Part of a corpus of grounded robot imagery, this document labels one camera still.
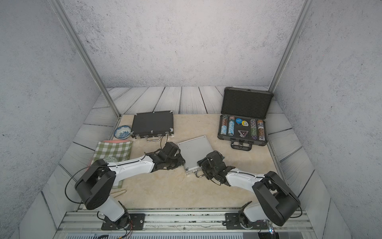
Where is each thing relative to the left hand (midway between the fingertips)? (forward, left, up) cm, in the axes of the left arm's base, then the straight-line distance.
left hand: (187, 163), depth 87 cm
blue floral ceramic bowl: (+28, +47, -4) cm, 55 cm away
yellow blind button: (+30, -41, 0) cm, 51 cm away
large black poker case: (+36, -41, +1) cm, 54 cm away
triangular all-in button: (+23, -38, -1) cm, 44 cm away
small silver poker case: (+12, -4, -5) cm, 13 cm away
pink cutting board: (+21, +49, -5) cm, 53 cm away
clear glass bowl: (+5, +47, -2) cm, 47 cm away
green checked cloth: (+13, +44, -5) cm, 46 cm away
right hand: (-1, -7, -1) cm, 7 cm away
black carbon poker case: (+32, +26, -1) cm, 41 cm away
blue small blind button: (+34, -37, -1) cm, 51 cm away
